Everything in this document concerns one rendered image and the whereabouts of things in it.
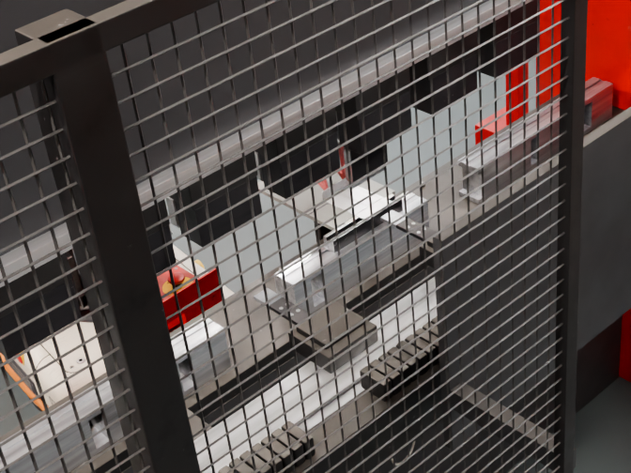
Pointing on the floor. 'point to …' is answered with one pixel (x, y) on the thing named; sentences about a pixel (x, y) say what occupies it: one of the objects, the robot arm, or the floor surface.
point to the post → (113, 244)
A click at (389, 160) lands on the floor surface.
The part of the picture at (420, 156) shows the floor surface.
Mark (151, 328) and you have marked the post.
